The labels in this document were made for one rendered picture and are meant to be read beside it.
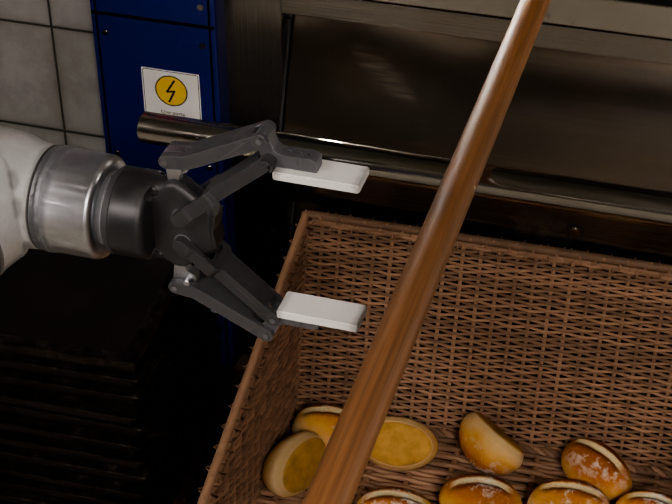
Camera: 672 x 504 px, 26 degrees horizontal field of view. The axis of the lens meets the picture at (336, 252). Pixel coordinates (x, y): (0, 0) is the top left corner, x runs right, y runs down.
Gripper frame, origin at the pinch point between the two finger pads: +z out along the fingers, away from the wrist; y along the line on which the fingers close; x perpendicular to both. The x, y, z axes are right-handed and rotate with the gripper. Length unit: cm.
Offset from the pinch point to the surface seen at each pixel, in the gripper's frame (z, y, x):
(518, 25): 5.8, -1.1, -40.3
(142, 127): -25.5, 3.0, -17.4
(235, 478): -19, 51, -21
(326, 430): -14, 56, -38
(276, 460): -17, 55, -29
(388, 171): -1.4, 3.5, -17.4
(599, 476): 20, 57, -40
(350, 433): 6.3, -0.7, 21.2
